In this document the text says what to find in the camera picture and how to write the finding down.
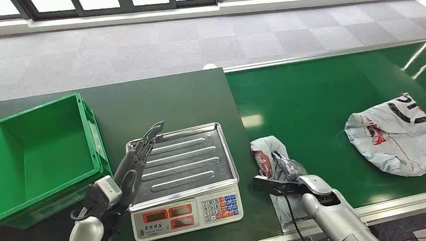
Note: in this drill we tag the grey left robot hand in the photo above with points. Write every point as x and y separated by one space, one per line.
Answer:
131 176

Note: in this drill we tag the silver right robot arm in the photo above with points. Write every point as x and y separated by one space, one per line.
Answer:
336 219

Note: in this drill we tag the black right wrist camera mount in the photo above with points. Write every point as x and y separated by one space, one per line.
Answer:
269 184

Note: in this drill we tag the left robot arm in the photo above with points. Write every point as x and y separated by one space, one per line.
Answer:
88 231

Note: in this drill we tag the aluminium conveyor side rail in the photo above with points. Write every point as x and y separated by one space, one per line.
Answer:
399 205
299 59

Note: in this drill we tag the large grey plastic parcel bag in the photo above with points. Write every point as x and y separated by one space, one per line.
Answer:
392 143

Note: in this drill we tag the small grey plastic parcel bag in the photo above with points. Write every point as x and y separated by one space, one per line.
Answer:
266 143

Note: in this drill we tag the green conveyor belt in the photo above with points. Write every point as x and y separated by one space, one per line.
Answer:
299 99

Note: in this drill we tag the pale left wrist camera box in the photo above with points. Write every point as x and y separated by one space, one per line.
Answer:
108 191

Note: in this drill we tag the dark window frame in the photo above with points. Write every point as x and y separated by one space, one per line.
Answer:
100 12

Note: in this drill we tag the electronic weighing scale steel tray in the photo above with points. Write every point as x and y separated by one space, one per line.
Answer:
186 159

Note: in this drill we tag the green plastic crate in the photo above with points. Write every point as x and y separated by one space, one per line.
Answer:
43 149

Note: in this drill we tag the white round conveyor end cap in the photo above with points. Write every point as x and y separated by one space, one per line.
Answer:
209 66

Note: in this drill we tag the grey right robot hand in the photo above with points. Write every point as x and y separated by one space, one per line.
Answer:
291 169

